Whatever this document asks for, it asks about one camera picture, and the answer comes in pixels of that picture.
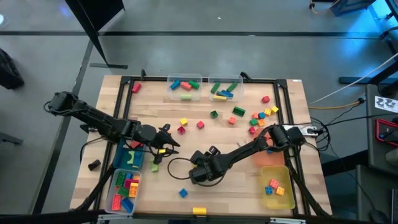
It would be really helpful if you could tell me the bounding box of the grey furniture foot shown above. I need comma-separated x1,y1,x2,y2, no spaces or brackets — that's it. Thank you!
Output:
0,132,24,146

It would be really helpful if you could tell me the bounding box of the teal plastic bin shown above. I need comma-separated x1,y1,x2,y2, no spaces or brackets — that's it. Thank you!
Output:
112,138,146,172

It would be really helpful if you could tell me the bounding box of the grey metal bracket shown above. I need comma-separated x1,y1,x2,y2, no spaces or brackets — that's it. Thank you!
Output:
98,213,134,222
270,217,307,224

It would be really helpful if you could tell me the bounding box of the yellow cable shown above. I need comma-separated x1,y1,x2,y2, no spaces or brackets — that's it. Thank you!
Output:
308,98,365,110

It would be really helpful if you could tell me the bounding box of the small black cylinder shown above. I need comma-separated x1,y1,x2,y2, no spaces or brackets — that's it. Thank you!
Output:
88,159,102,172

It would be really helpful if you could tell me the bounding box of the clear plastic bin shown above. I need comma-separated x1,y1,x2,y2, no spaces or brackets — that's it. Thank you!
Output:
165,73,203,102
104,168,142,216
207,73,244,103

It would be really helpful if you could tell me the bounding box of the orange plastic bin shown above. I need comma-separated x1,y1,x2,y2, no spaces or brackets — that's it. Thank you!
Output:
253,128,287,167

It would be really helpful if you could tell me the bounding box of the long blue lego brick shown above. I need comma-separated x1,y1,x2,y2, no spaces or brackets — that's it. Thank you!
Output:
121,197,134,213

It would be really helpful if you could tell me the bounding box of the white power strip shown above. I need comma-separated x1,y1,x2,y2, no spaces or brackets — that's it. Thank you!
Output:
281,124,318,137

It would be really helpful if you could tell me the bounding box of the yellow cord with plug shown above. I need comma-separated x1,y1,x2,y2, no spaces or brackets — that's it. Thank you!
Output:
308,0,341,15

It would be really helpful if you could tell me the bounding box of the red framed device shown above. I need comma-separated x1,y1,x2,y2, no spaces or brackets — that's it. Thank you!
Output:
375,118,398,144

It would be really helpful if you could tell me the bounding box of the black side desk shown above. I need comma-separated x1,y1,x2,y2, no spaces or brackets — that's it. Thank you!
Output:
365,83,398,169

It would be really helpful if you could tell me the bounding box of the yellow plastic bin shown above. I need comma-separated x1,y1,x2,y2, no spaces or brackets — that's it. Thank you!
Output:
259,164,296,210

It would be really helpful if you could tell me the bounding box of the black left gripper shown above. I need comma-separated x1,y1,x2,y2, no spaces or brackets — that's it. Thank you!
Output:
133,123,181,156

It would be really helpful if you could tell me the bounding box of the white cable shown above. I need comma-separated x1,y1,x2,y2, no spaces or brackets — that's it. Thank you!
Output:
309,52,398,105

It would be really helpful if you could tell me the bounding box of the long red lego brick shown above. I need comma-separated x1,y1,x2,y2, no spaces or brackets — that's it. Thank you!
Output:
111,194,123,212

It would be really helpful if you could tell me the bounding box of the black bag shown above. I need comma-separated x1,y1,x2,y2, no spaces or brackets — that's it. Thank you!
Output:
0,48,25,90

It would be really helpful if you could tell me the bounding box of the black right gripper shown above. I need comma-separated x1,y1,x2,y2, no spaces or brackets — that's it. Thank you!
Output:
188,145,226,185

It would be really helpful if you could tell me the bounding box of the long magenta lego brick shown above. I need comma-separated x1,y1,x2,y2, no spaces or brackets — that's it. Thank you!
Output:
123,178,140,189

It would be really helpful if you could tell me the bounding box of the blue box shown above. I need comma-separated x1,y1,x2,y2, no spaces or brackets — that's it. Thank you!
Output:
329,0,377,16

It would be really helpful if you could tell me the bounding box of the black floor beam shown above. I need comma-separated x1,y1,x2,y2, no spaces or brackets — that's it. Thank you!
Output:
338,60,398,85

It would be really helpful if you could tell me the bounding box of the printed paper sheet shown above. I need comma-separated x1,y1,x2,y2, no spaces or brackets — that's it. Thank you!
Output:
374,95,398,113

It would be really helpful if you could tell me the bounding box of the black computer mouse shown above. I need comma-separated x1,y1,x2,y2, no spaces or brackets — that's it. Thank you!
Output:
369,210,390,224

